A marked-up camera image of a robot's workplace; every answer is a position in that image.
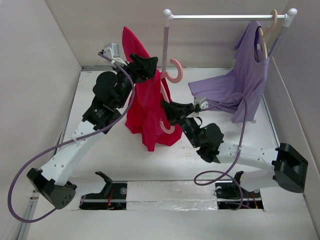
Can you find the red t shirt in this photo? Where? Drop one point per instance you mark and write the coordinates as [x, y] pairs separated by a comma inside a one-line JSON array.
[[147, 113]]

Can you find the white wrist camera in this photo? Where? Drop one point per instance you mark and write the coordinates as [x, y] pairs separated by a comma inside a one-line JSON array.
[[111, 53], [200, 104]]

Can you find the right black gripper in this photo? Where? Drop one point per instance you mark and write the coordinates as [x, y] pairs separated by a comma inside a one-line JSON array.
[[176, 112]]

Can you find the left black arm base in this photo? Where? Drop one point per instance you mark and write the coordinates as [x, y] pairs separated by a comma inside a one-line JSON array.
[[112, 197]]

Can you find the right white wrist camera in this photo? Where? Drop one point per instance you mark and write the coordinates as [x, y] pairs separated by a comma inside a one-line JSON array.
[[200, 104]]

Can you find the purple t shirt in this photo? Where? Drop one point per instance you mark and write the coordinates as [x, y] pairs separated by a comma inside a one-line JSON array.
[[248, 78]]

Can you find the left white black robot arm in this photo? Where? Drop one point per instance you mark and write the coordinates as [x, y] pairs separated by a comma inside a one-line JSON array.
[[52, 179]]

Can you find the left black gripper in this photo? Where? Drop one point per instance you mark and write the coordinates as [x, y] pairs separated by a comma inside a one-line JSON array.
[[143, 69]]

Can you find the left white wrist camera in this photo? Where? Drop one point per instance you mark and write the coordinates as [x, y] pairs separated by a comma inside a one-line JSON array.
[[111, 53]]

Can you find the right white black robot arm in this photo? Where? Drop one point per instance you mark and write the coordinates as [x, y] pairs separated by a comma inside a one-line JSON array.
[[281, 167]]

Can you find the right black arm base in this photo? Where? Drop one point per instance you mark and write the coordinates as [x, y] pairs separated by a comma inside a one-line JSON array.
[[228, 197]]

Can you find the beige wooden hanger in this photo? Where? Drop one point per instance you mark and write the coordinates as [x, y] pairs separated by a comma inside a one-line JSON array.
[[263, 34]]

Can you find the white metal clothes rack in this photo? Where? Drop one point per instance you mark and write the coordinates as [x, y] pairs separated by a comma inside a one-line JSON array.
[[286, 18]]

